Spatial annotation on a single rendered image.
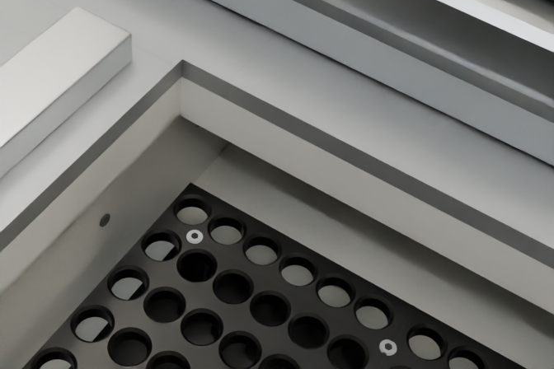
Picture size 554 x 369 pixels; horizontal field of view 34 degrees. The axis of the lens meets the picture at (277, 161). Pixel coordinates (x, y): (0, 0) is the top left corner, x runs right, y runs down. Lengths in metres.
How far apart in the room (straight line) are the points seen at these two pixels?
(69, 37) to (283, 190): 0.15
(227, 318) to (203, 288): 0.01
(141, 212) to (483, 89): 0.15
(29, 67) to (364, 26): 0.10
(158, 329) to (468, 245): 0.10
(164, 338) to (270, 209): 0.13
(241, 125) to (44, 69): 0.07
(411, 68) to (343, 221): 0.13
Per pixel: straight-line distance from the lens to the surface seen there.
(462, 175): 0.28
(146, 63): 0.29
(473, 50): 0.27
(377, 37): 0.28
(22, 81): 0.27
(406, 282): 0.38
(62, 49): 0.28
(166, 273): 0.29
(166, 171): 0.36
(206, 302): 0.29
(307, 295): 0.29
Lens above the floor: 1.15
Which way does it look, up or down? 49 degrees down
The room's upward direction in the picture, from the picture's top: 9 degrees clockwise
